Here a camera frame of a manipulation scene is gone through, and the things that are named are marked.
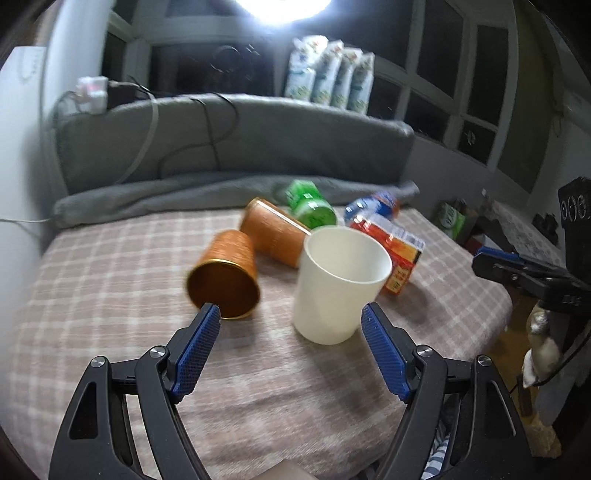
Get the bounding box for white plastic cup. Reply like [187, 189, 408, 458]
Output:
[293, 226, 393, 345]

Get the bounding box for orange patterned metal cup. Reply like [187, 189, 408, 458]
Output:
[185, 230, 260, 320]

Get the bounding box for beige plaid bed cover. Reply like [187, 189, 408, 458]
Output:
[1, 209, 512, 479]

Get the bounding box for red orange snack packet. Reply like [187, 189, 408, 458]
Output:
[349, 210, 426, 295]

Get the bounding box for lace covered side table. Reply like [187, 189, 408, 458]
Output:
[480, 197, 566, 268]

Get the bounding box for green white bag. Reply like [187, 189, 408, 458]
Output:
[435, 202, 466, 240]

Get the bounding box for blue orange drink bottle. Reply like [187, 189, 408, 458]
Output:
[344, 191, 399, 225]

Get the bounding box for grey rolled blanket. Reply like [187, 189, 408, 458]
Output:
[52, 172, 421, 229]

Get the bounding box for orange patterned tall can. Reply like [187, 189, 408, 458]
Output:
[239, 197, 311, 269]

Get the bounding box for grey sofa back cushion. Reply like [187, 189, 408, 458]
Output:
[56, 94, 415, 193]

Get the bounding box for green plastic bottle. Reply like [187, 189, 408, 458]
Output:
[286, 180, 338, 230]

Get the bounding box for black power adapter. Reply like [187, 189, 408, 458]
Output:
[106, 80, 138, 110]

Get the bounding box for white power plugs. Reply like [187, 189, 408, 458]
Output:
[74, 76, 109, 115]

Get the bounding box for white green refill pouch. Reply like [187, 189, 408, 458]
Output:
[283, 35, 329, 101]
[331, 48, 363, 110]
[346, 52, 375, 115]
[310, 40, 344, 105]

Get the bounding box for white cable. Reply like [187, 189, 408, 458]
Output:
[0, 91, 160, 225]

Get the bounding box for black cable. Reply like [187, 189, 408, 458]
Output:
[156, 91, 242, 179]

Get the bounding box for bright ring light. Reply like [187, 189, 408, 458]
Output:
[235, 0, 332, 26]

